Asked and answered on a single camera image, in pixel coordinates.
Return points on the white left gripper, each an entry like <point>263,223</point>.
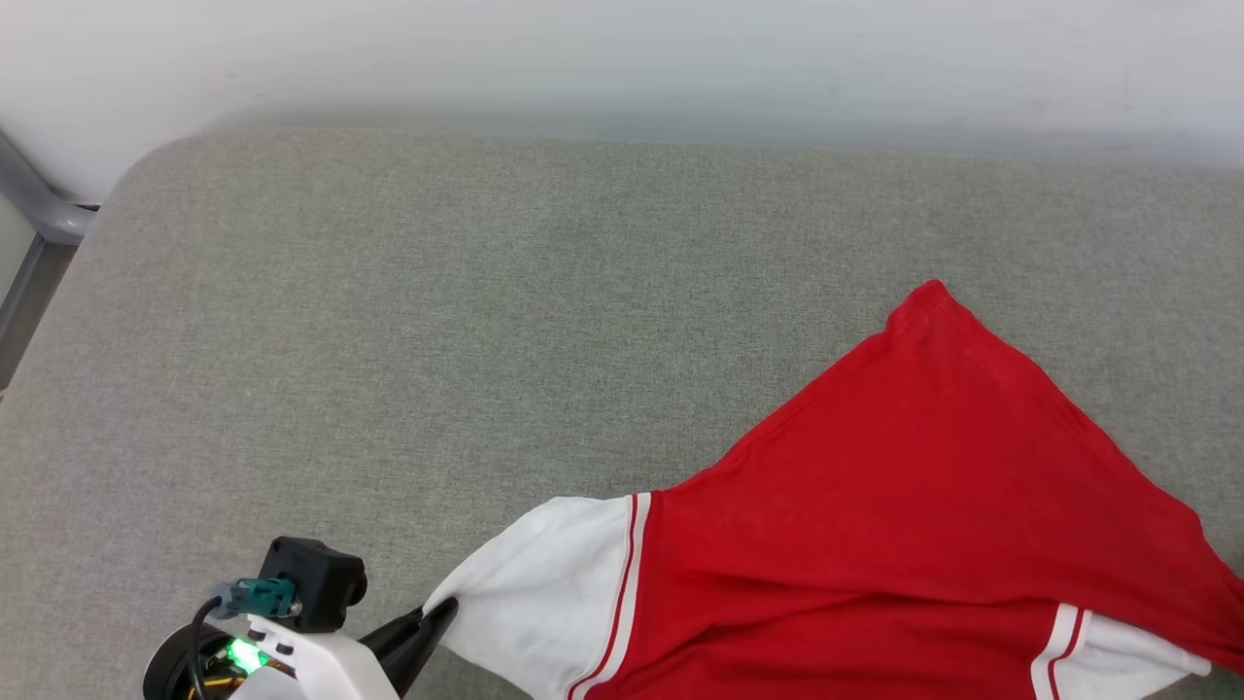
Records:
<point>321,671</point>

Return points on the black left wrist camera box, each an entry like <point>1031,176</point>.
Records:
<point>311,578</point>

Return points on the red and white jersey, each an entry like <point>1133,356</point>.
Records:
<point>923,486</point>

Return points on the grey metal frame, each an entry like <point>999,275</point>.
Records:
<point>49,219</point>

